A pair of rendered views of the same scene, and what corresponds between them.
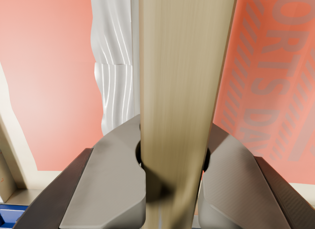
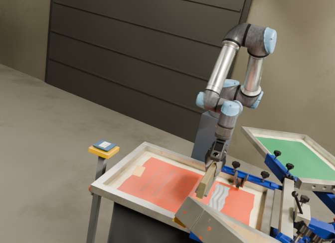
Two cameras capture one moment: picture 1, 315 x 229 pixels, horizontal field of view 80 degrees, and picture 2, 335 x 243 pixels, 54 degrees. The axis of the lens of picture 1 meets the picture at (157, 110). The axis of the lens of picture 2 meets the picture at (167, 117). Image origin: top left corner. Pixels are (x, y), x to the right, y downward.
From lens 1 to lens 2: 151 cm
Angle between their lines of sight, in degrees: 44
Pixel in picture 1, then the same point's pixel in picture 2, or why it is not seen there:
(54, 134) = (243, 198)
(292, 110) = (174, 179)
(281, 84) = (177, 184)
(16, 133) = (255, 203)
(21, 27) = (240, 215)
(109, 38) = (217, 204)
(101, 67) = (222, 202)
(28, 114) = (249, 204)
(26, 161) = (257, 197)
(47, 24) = (233, 213)
